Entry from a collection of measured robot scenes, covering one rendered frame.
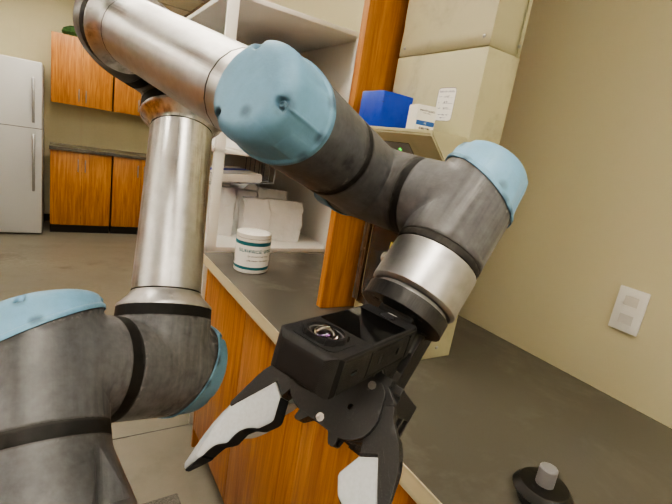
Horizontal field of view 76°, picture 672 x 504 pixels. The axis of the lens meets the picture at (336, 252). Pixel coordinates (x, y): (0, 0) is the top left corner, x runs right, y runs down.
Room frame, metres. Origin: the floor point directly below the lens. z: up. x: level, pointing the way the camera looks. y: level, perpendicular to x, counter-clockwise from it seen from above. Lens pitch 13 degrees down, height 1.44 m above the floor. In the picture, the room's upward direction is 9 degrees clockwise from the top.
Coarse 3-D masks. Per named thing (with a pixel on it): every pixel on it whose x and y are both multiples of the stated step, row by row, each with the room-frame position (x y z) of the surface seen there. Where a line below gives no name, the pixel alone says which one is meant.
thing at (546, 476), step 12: (528, 468) 0.63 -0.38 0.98; (540, 468) 0.60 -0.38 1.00; (552, 468) 0.60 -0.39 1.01; (516, 480) 0.61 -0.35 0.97; (528, 480) 0.60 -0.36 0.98; (540, 480) 0.60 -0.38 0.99; (552, 480) 0.59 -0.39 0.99; (528, 492) 0.58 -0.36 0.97; (540, 492) 0.58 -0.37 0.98; (552, 492) 0.58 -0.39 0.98; (564, 492) 0.59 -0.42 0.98
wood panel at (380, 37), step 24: (384, 0) 1.33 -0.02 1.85; (408, 0) 1.38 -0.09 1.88; (384, 24) 1.34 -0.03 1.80; (360, 48) 1.31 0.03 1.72; (384, 48) 1.35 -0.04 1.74; (360, 72) 1.31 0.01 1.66; (384, 72) 1.35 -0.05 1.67; (360, 96) 1.32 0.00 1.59; (336, 216) 1.31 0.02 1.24; (336, 240) 1.31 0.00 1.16; (360, 240) 1.37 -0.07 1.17; (336, 264) 1.32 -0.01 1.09; (336, 288) 1.33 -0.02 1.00
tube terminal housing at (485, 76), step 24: (480, 48) 1.07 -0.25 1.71; (408, 72) 1.27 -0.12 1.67; (432, 72) 1.19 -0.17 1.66; (456, 72) 1.12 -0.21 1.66; (480, 72) 1.05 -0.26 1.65; (504, 72) 1.08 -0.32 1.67; (408, 96) 1.25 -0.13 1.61; (432, 96) 1.17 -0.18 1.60; (456, 96) 1.10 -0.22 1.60; (480, 96) 1.05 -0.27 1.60; (504, 96) 1.10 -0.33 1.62; (456, 120) 1.09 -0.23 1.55; (480, 120) 1.06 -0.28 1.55; (504, 120) 1.11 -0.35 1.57
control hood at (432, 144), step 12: (384, 132) 1.13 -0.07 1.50; (396, 132) 1.09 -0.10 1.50; (408, 132) 1.05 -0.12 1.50; (420, 132) 1.02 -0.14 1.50; (432, 132) 0.99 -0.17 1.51; (420, 144) 1.04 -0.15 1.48; (432, 144) 1.00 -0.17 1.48; (444, 144) 1.01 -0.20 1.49; (456, 144) 1.03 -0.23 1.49; (432, 156) 1.03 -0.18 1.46; (444, 156) 1.01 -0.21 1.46
